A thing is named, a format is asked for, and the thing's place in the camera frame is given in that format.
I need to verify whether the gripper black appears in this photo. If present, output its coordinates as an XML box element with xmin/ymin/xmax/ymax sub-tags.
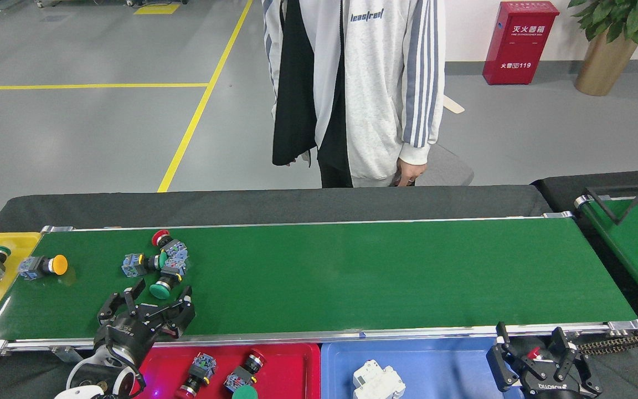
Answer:
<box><xmin>93</xmin><ymin>277</ymin><xmax>196</xmax><ymax>364</ymax></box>
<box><xmin>486</xmin><ymin>321</ymin><xmax>603</xmax><ymax>399</ymax></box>

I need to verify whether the green switch with yellow ring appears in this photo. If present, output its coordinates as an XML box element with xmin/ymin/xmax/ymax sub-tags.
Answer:
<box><xmin>121</xmin><ymin>252</ymin><xmax>168</xmax><ymax>278</ymax></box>

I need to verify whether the yellow push button switch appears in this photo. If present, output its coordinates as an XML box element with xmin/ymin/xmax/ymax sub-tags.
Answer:
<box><xmin>18</xmin><ymin>254</ymin><xmax>69</xmax><ymax>281</ymax></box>

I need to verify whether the white circuit breaker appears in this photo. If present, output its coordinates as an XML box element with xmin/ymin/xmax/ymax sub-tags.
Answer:
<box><xmin>352</xmin><ymin>359</ymin><xmax>407</xmax><ymax>399</ymax></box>

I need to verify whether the blue plastic tray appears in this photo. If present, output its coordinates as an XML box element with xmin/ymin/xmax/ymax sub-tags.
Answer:
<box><xmin>320</xmin><ymin>339</ymin><xmax>524</xmax><ymax>399</ymax></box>

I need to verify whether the red plastic tray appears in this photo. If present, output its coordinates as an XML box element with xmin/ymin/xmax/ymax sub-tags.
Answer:
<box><xmin>131</xmin><ymin>342</ymin><xmax>321</xmax><ymax>399</ymax></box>

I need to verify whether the long green conveyor belt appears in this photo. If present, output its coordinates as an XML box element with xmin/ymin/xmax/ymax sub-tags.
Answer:
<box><xmin>0</xmin><ymin>211</ymin><xmax>638</xmax><ymax>358</ymax></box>

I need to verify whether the person's left hand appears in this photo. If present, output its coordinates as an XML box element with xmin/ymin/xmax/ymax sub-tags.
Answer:
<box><xmin>394</xmin><ymin>158</ymin><xmax>428</xmax><ymax>187</ymax></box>

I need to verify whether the grey office chair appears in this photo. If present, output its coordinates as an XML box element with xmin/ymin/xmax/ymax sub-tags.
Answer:
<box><xmin>416</xmin><ymin>94</ymin><xmax>475</xmax><ymax>186</ymax></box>

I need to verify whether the person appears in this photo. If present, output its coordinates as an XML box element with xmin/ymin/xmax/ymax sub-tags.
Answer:
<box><xmin>263</xmin><ymin>0</ymin><xmax>446</xmax><ymax>188</ymax></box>

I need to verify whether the red fire extinguisher box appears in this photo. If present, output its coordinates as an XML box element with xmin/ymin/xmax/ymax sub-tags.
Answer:
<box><xmin>482</xmin><ymin>1</ymin><xmax>560</xmax><ymax>85</ymax></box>

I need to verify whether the green leafy plant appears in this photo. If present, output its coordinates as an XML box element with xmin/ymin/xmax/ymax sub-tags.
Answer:
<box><xmin>568</xmin><ymin>0</ymin><xmax>638</xmax><ymax>53</ymax></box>

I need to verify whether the green mushroom push button switch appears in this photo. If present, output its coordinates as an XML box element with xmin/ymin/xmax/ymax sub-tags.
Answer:
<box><xmin>149</xmin><ymin>256</ymin><xmax>188</xmax><ymax>300</ymax></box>

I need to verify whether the black conveyor drive chain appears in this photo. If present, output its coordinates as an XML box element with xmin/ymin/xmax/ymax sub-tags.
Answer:
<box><xmin>577</xmin><ymin>331</ymin><xmax>638</xmax><ymax>355</ymax></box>

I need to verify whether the black bent tube frame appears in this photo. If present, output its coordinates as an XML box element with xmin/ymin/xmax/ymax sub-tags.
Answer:
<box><xmin>584</xmin><ymin>176</ymin><xmax>638</xmax><ymax>225</ymax></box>

